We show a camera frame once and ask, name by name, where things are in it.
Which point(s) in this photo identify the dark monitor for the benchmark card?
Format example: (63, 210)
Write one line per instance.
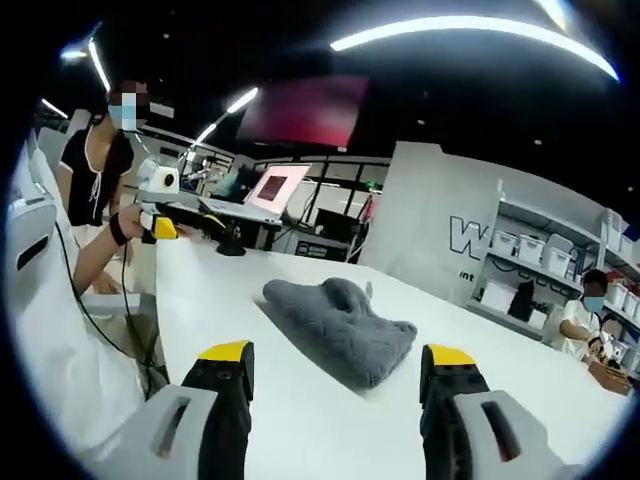
(337, 222)

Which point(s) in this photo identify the metal shelf rack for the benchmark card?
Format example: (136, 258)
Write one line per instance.
(580, 235)

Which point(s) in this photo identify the brown basket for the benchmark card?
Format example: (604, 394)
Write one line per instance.
(612, 377)

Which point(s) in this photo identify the black stand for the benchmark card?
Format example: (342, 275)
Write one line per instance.
(230, 247)

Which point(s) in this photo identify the white printed partition panel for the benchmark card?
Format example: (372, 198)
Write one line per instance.
(425, 220)

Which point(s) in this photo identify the grey worn chest device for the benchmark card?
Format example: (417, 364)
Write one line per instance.
(40, 220)

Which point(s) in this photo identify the ceiling strip light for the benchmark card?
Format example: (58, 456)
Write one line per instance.
(475, 25)
(99, 64)
(241, 100)
(205, 133)

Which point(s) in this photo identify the person's white clothing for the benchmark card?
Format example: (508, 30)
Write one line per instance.
(60, 350)

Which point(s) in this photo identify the open silver laptop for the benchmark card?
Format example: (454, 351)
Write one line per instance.
(275, 187)

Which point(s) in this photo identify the small clear plastic item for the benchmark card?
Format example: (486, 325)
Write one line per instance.
(369, 291)

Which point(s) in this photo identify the black desk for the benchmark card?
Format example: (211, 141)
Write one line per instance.
(260, 232)

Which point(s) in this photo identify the row of white storage boxes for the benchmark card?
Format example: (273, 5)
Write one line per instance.
(530, 247)

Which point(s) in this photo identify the red hanging screen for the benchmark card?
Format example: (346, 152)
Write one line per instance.
(305, 110)

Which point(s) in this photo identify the grey towel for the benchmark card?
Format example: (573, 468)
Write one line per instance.
(350, 330)

